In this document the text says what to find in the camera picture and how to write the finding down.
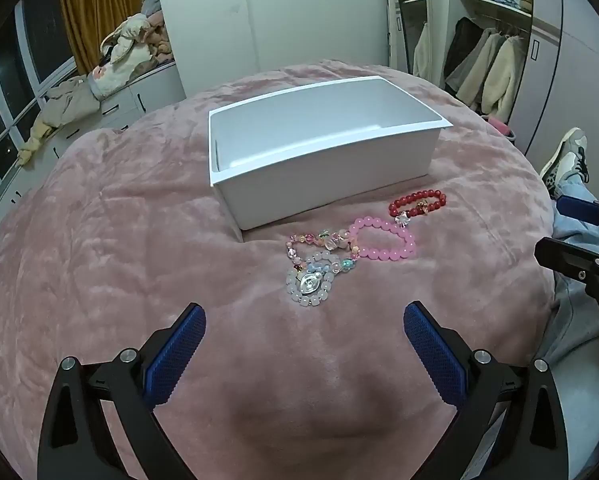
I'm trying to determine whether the red bead bracelet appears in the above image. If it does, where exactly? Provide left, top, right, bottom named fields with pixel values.
left=388, top=188, right=447, bottom=222

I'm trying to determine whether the pink object on floor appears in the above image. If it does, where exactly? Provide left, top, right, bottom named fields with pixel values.
left=484, top=117, right=518, bottom=144

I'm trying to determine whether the mustard curtain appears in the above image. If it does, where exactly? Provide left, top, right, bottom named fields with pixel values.
left=57, top=0, right=155, bottom=76

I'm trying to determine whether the window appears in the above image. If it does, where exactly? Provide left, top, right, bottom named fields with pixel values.
left=0, top=0, right=90, bottom=211

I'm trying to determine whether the white drawer cabinet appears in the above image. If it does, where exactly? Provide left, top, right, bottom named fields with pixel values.
left=0, top=55, right=188, bottom=281

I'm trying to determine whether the standing mirror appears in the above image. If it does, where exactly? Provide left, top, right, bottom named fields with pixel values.
left=383, top=0, right=460, bottom=81

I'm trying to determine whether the person's leg in jeans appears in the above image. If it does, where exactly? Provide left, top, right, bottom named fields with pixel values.
left=532, top=170, right=599, bottom=480

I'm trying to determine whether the grey hanging coat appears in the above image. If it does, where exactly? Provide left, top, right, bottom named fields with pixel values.
left=458, top=27, right=500, bottom=107

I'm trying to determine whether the pink bead bracelet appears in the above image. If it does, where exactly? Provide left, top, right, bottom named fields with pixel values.
left=348, top=216, right=418, bottom=263

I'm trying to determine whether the open wardrobe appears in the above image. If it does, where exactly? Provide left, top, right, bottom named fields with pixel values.
left=442, top=0, right=599, bottom=161

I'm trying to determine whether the dark hanging coat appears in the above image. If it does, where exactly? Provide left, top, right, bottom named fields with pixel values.
left=444, top=17, right=483, bottom=93

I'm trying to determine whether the pile of cream clothes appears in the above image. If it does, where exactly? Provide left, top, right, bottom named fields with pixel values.
left=87, top=0, right=175, bottom=101

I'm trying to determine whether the beige garment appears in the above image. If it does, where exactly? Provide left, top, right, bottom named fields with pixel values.
left=17, top=75, right=103, bottom=166

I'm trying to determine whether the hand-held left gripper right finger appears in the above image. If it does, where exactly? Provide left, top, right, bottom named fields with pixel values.
left=403, top=301, right=570, bottom=480

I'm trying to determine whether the multicolour bead bracelet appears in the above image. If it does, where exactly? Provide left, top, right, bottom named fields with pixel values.
left=284, top=229, right=360, bottom=273

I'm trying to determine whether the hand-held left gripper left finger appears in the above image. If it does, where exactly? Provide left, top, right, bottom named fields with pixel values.
left=37, top=302, right=208, bottom=480

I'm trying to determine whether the white plastic storage box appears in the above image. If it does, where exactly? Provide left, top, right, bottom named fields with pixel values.
left=208, top=75, right=454, bottom=232

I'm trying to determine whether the pink fleece blanket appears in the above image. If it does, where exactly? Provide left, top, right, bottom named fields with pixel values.
left=0, top=57, right=565, bottom=480

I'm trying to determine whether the cream hanging coat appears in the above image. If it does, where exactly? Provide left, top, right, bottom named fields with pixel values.
left=481, top=35, right=529, bottom=117

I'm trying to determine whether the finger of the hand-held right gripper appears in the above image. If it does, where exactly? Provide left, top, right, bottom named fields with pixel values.
left=534, top=237, right=599, bottom=332
left=554, top=195, right=599, bottom=228

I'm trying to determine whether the person's sneaker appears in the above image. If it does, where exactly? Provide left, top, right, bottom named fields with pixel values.
left=539, top=127, right=591, bottom=197

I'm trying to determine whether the white bead bracelet silver pendant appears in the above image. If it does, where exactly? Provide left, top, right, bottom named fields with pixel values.
left=286, top=252, right=341, bottom=312

